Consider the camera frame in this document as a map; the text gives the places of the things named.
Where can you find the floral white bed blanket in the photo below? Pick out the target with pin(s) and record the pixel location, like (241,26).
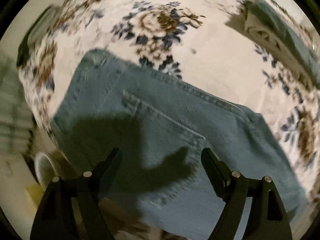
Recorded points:
(201,42)

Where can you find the folded beige garment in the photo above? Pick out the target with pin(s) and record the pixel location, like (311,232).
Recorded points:
(262,35)

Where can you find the plaid green curtain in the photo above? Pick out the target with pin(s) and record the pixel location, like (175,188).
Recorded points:
(17,121)

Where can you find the blue denim jeans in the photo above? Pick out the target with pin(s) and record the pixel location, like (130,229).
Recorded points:
(161,125)

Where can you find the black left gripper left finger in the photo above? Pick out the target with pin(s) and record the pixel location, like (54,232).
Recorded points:
(55,216)

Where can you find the folded teal denim garment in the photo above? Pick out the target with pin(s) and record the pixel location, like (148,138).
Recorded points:
(268,16)

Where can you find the white round cup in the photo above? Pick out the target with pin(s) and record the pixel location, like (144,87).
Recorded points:
(45,169)

